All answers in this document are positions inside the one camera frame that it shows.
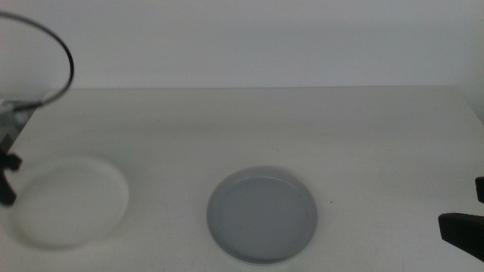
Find white shallow bowl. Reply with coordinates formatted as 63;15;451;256
6;156;130;250

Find grey shallow bowl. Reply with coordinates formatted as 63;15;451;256
206;165;318;265

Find black cable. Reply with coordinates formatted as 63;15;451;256
0;10;76;113

